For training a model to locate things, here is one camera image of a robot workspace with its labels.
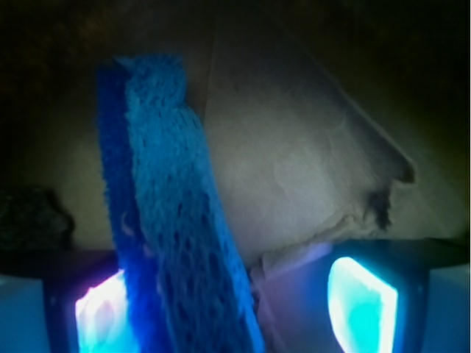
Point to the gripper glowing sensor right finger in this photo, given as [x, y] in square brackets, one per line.
[367, 296]

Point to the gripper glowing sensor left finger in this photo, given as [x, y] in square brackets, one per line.
[63, 301]

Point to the blue sponge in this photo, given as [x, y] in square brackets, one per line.
[187, 287]

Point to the brown paper bag bin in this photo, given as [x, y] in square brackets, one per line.
[325, 119]

